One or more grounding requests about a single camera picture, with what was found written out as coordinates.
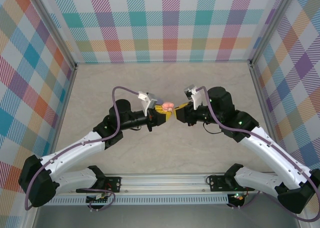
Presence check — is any small electronics board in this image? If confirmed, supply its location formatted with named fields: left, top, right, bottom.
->
left=228, top=192, right=247, bottom=204
left=86, top=192, right=111, bottom=205

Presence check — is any grey metal front panel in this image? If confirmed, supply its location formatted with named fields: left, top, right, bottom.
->
left=32, top=204, right=301, bottom=228

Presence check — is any right gripper thin black cable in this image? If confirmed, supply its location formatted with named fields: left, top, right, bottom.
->
left=203, top=121, right=222, bottom=135

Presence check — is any aluminium frame side rail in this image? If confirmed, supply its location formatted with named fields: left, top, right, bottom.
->
left=248, top=62, right=305, bottom=228
left=23, top=64, right=79, bottom=228

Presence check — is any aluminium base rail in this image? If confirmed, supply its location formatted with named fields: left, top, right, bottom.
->
left=74, top=172, right=262, bottom=196

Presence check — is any perforated grey cable duct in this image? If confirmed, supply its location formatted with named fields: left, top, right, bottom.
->
left=53, top=196, right=230, bottom=207

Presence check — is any aluminium frame post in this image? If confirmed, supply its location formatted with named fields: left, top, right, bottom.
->
left=248, top=0, right=297, bottom=68
left=31, top=0, right=78, bottom=71

